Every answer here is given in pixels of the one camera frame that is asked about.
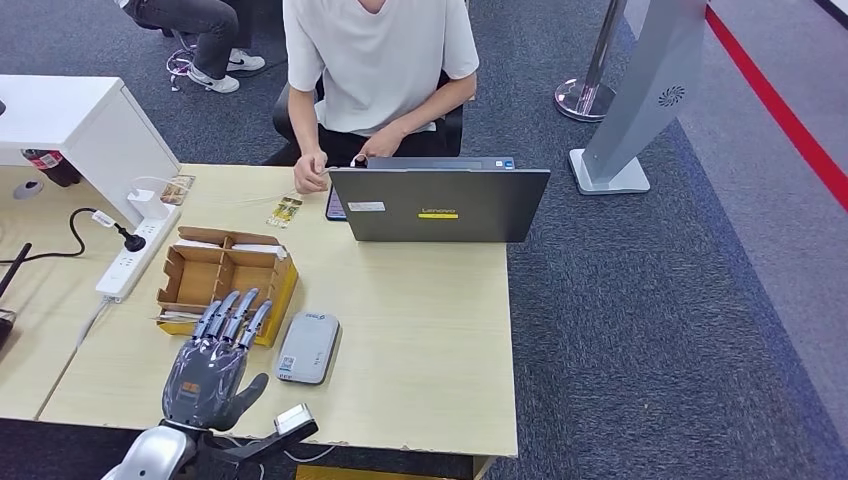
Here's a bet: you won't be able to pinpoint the black office chair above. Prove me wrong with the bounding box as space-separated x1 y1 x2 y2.
261 69 465 167

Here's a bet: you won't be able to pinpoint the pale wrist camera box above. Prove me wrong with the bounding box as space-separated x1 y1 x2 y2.
273 403 317 437

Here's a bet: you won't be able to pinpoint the person in dark trousers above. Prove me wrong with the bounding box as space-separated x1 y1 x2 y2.
115 0 268 95

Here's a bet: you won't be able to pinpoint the dark smartphone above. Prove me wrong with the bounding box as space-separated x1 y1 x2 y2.
324 188 349 223

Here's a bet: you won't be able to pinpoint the cola bottle red label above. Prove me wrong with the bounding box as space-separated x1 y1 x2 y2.
19 149 82 188

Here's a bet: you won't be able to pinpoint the white charger adapter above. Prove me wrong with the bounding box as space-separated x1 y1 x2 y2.
125 188 171 222

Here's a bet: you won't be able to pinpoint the person's right hand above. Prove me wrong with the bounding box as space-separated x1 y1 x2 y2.
293 150 331 195

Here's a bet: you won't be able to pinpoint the white power strip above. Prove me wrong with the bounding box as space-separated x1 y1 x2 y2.
93 205 181 304

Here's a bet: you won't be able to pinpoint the yellow card with dark print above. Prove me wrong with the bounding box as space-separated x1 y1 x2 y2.
160 174 197 206

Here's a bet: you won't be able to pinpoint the grey card reader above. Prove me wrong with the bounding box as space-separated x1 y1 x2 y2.
273 311 341 387

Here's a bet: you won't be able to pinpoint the cardboard divider box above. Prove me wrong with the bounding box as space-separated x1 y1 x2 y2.
154 226 300 349

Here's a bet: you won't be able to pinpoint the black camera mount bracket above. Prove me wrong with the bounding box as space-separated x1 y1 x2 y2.
197 417 321 465

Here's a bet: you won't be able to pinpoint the chrome stool base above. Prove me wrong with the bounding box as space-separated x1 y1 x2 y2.
165 47 197 91

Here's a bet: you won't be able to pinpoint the white cabinet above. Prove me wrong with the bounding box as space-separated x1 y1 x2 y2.
0 74 181 228

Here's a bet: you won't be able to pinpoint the person's left hand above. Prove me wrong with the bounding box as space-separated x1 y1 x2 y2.
356 124 407 160

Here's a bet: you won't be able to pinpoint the black rod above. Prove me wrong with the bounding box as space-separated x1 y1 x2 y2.
0 242 32 298

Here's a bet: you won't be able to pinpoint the grey Lenovo laptop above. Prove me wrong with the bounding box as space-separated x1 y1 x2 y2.
327 156 552 244

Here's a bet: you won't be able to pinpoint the white card stack wide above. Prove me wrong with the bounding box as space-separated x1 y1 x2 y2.
230 243 288 262

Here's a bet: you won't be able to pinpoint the white cables under desk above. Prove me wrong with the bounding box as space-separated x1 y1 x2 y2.
225 437 336 480

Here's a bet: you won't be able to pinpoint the white power strip cord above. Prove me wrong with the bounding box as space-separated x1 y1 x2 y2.
72 299 111 351

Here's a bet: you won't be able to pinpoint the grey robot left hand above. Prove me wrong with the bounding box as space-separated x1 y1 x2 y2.
160 287 275 433

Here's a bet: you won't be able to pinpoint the chrome stanchion post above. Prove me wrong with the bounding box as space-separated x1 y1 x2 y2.
553 0 629 125

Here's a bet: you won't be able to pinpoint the yellow green ID card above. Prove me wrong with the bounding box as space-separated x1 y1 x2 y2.
266 195 304 230

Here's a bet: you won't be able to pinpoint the yellow panel under desk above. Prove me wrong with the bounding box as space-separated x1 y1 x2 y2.
294 465 475 480

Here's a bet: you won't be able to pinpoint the grey kiosk stand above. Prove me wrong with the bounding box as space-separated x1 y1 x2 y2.
567 0 710 197

